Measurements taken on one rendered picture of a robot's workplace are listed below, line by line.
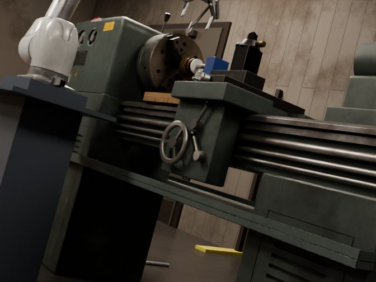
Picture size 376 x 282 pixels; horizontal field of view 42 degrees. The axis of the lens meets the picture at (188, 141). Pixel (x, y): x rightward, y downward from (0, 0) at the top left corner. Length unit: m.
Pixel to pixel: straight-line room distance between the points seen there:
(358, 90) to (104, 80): 1.28
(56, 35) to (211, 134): 0.76
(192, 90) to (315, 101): 2.71
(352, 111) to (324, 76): 2.89
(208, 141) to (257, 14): 3.54
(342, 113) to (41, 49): 1.15
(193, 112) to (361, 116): 0.58
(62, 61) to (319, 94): 2.75
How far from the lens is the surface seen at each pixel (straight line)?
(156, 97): 2.11
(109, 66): 2.39
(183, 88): 1.74
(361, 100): 1.50
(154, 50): 2.31
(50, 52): 2.00
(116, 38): 2.42
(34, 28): 2.23
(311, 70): 4.45
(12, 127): 1.93
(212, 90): 1.61
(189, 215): 4.96
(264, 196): 1.42
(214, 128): 1.61
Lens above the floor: 0.64
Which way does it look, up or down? 3 degrees up
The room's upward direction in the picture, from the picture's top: 15 degrees clockwise
